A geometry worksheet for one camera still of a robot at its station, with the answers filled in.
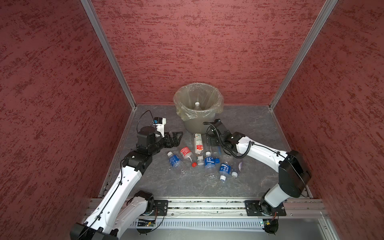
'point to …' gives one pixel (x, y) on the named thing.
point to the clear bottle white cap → (197, 107)
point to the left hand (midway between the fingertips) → (175, 136)
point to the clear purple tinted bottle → (234, 173)
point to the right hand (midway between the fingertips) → (213, 140)
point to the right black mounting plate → (254, 208)
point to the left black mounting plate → (160, 207)
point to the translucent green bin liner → (197, 101)
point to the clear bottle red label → (188, 156)
